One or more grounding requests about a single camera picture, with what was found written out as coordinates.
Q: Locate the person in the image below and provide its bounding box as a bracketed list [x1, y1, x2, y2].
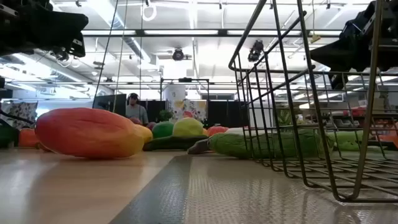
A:
[126, 92, 149, 125]

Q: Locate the bumpy green gourd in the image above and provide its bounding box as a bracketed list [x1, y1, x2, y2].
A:
[208, 132, 335, 159]

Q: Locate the smooth green cucumber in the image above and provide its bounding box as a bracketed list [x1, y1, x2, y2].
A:
[326, 130, 374, 152]

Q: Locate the purple grape bunch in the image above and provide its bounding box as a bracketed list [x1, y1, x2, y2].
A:
[127, 116, 158, 131]

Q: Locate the orange carrot with green top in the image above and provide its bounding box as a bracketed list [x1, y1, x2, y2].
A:
[0, 124, 40, 149]

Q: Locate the small green background plant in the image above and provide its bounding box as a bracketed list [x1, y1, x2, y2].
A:
[158, 109, 174, 123]

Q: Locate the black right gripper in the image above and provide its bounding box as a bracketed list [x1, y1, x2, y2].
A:
[310, 0, 398, 91]

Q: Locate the black overhead camera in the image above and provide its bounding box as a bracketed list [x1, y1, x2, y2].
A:
[172, 47, 185, 62]

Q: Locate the floral patterned poster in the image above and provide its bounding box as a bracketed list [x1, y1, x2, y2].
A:
[167, 98, 208, 123]

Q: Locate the grey-bordered table mat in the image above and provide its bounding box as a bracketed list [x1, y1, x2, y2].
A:
[108, 154, 398, 224]

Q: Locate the white and green leek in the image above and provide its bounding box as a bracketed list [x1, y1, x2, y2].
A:
[224, 126, 254, 137]

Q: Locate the black ceiling-mounted camera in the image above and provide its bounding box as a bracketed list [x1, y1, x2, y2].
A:
[248, 39, 264, 63]

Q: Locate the thin black taut cable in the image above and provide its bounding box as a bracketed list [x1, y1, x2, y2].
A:
[92, 0, 119, 109]

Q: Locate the dark green round fruit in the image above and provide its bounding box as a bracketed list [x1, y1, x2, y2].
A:
[151, 121, 175, 139]

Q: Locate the red and orange mango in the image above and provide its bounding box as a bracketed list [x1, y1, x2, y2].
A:
[34, 108, 146, 159]

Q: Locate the floral patterned cushion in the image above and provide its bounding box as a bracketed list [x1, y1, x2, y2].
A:
[1, 101, 39, 129]

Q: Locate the white column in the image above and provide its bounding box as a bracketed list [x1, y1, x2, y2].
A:
[162, 84, 187, 101]

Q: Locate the dark green zucchini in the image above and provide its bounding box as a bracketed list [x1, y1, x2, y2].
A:
[142, 134, 210, 152]

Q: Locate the wire produce basket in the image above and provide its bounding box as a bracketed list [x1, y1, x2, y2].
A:
[228, 0, 398, 203]

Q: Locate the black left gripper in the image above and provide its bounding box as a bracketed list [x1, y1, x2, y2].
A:
[0, 0, 90, 58]

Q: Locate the black background rig frame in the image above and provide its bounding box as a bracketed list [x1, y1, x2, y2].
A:
[160, 77, 210, 102]

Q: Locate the black room divider panel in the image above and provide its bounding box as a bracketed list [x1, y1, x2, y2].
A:
[92, 94, 127, 116]
[207, 100, 249, 128]
[146, 100, 168, 123]

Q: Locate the light green fruit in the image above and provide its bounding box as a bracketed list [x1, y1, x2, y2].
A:
[172, 117, 205, 138]

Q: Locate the black overhead frame beam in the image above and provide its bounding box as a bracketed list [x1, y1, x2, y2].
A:
[81, 29, 343, 39]

